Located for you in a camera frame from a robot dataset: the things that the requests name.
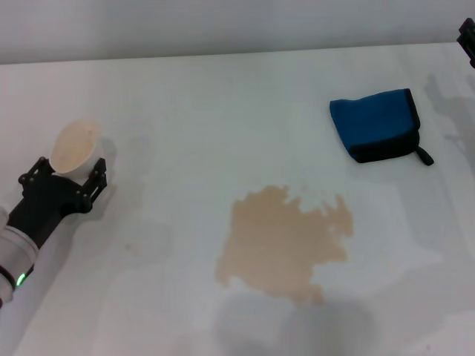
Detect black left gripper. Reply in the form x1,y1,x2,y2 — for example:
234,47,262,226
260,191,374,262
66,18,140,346
7,157,108,248

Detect white paper cup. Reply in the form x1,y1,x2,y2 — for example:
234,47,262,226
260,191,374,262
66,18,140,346
49,117,103,181

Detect blue rag with black edge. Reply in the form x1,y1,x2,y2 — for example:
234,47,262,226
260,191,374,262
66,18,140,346
329,88,434,167

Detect brown water stain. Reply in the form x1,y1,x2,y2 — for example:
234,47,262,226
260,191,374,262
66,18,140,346
214,184,354,308

